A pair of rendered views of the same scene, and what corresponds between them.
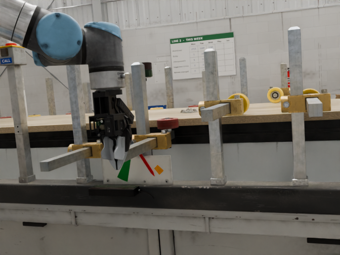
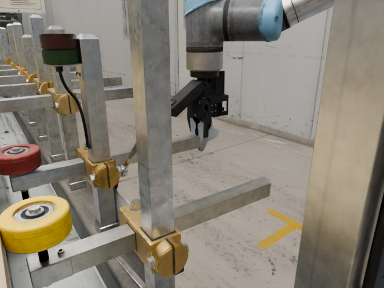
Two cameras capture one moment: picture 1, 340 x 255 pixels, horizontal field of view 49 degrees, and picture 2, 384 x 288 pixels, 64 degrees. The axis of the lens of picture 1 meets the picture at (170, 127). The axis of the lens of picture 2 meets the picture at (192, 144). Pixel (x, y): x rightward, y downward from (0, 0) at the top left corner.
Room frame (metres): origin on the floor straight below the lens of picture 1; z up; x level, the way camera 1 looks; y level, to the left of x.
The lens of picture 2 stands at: (1.63, 0.60, 1.11)
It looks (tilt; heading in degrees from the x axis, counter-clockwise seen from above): 20 degrees down; 216
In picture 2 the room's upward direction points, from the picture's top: straight up
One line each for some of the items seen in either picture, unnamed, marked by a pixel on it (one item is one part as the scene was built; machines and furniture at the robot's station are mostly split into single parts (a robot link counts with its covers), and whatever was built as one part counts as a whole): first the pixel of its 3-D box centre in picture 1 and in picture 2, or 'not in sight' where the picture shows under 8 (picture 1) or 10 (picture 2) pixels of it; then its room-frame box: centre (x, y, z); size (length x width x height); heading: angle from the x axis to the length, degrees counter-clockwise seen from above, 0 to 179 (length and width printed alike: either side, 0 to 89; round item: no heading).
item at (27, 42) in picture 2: not in sight; (37, 99); (1.02, -0.62, 0.87); 0.04 x 0.04 x 0.48; 71
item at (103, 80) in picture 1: (108, 81); (203, 61); (0.97, 0.15, 1.05); 0.10 x 0.09 x 0.05; 71
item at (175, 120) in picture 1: (168, 132); (21, 175); (1.39, 0.01, 0.85); 0.08 x 0.08 x 0.11
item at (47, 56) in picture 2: (143, 74); (61, 56); (1.31, 0.08, 1.08); 0.06 x 0.06 x 0.02
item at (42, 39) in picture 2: (143, 66); (59, 41); (1.31, 0.08, 1.10); 0.06 x 0.06 x 0.02
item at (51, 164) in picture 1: (84, 153); (173, 222); (1.29, 0.31, 0.82); 0.44 x 0.03 x 0.04; 161
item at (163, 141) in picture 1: (150, 140); (96, 166); (1.26, 0.07, 0.85); 0.14 x 0.06 x 0.05; 71
